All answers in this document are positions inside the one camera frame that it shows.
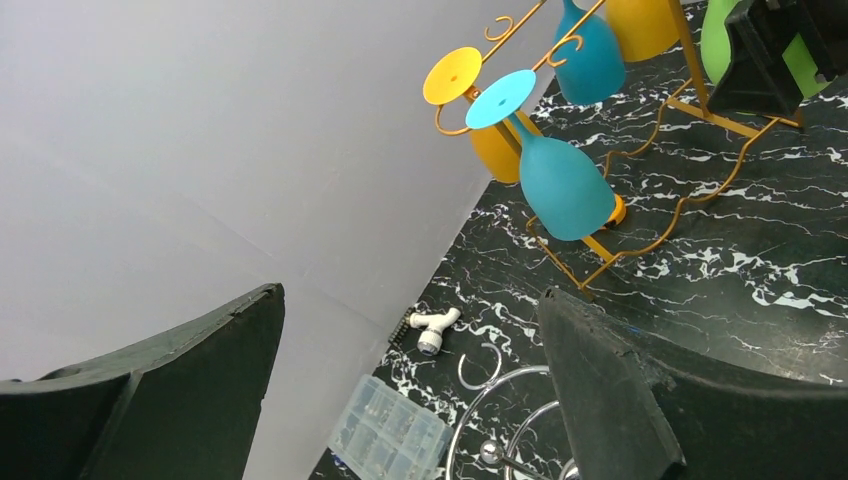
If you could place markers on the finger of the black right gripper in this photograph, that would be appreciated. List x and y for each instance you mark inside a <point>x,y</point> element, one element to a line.
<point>758,79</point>

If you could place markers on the clear plastic organizer box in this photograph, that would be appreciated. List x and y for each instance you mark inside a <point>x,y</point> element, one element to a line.
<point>382,434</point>

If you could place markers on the yellow plastic wine glass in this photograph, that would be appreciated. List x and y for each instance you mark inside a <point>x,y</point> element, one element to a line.
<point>644,28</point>

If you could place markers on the small orange cup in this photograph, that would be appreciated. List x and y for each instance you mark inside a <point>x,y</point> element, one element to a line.
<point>618,214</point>

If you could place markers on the gold wire glass rack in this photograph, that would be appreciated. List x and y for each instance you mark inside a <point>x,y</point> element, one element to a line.
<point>582,261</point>

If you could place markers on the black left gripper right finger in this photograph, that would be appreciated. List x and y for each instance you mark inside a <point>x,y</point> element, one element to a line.
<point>638,406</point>

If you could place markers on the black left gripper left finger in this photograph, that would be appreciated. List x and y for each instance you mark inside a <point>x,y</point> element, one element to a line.
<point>182,404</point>

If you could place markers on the blue plastic goblet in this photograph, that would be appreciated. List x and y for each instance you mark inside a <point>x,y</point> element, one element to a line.
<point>596,71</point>
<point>564,188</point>

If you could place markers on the orange plastic goblet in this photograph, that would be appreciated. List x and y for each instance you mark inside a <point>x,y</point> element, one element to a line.
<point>494,119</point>

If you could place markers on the white pipe fitting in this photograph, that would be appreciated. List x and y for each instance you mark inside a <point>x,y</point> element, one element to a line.
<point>432,328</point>

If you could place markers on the blue plastic goblet front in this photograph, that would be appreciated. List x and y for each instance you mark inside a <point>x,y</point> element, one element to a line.
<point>564,188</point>

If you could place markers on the green plastic goblet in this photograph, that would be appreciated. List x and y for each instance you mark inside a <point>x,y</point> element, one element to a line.
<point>799,56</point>

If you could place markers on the silver wire glass rack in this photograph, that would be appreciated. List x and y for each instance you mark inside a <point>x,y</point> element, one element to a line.
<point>500,423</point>

